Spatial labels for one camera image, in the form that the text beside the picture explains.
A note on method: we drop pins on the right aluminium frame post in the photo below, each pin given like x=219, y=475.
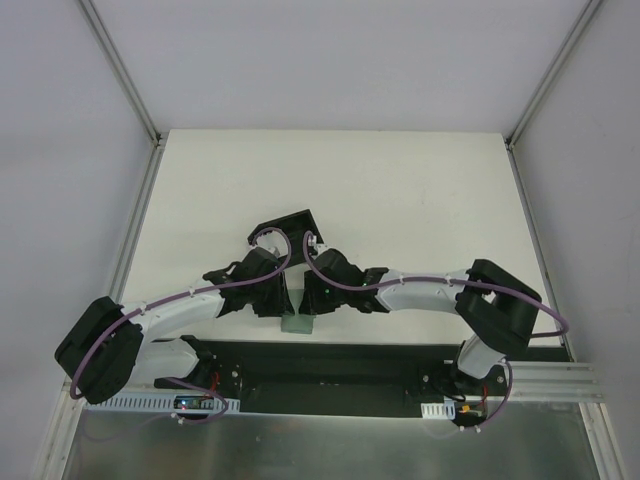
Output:
x=552, y=73

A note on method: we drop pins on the aluminium front rail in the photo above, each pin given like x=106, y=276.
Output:
x=563, y=382

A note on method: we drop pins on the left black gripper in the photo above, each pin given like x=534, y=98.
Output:
x=279, y=304

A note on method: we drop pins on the aluminium frame post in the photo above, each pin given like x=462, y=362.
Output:
x=552, y=73
x=107, y=45

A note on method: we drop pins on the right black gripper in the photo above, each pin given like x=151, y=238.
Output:
x=310, y=302

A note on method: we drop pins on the left white cable duct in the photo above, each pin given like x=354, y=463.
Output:
x=167, y=403

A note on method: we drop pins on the black plastic card box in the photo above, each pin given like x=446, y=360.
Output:
x=294, y=226

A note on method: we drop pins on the left aluminium frame post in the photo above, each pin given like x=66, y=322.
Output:
x=107, y=45

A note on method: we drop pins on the white cable duct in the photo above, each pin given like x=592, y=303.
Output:
x=438, y=411
x=167, y=403

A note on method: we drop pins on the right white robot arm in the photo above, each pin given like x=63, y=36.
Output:
x=494, y=304

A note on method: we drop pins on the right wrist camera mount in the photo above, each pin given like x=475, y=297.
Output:
x=316, y=245

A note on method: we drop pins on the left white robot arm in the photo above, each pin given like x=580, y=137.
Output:
x=112, y=345

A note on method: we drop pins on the green leather card holder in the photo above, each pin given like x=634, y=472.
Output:
x=297, y=322

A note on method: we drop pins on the right white cable duct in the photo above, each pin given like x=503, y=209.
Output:
x=438, y=411

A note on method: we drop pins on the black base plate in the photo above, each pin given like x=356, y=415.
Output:
x=385, y=381

